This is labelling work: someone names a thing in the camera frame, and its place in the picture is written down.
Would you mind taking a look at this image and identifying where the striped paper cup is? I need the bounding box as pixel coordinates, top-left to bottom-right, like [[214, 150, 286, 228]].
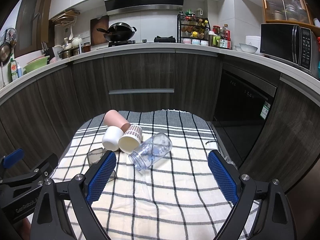
[[118, 125, 143, 154]]

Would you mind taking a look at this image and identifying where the green basin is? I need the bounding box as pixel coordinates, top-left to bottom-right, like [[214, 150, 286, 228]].
[[23, 56, 49, 74]]

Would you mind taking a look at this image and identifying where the clear plastic bag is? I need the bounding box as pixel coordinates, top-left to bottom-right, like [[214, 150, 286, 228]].
[[224, 155, 238, 169]]

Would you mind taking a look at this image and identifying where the wooden glass door cabinet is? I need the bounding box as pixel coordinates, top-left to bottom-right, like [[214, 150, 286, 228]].
[[262, 0, 314, 25]]

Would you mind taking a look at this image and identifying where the black spice rack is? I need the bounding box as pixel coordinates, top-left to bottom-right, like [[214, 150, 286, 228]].
[[176, 14, 210, 46]]

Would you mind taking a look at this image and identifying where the checkered table cloth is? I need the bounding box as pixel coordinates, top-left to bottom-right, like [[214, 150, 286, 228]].
[[27, 109, 261, 240]]

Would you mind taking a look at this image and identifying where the white teapot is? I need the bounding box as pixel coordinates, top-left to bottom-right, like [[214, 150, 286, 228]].
[[72, 35, 82, 48]]

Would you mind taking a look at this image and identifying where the pink plastic cup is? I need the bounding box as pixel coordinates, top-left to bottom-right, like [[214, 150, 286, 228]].
[[104, 109, 131, 133]]

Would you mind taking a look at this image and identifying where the white bowl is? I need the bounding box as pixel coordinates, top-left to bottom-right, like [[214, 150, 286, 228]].
[[239, 43, 258, 54]]

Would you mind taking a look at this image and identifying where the white plastic cup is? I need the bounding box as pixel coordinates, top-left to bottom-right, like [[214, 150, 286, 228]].
[[102, 126, 124, 151]]

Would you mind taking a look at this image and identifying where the black microwave oven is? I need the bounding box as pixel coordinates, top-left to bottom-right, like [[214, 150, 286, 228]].
[[260, 23, 319, 80]]

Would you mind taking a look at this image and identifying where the wooden cutting board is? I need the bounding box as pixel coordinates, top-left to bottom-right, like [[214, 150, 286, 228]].
[[90, 15, 110, 46]]

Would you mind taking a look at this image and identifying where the clear plastic bottle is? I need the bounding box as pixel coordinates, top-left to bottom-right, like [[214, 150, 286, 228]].
[[129, 133, 172, 171]]

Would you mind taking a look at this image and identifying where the black dishwasher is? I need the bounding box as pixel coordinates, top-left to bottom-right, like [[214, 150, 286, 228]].
[[213, 64, 277, 167]]

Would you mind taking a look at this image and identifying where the clear glass cup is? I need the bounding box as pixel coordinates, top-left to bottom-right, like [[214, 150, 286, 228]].
[[87, 147, 117, 182]]

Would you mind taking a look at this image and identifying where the white rice cooker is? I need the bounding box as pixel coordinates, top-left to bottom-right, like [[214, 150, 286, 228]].
[[246, 35, 261, 50]]

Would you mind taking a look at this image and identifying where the black wok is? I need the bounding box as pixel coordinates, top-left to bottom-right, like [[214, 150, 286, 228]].
[[97, 22, 137, 42]]

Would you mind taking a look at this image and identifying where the grey drawer handle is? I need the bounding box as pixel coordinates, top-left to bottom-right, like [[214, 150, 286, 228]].
[[108, 88, 174, 95]]

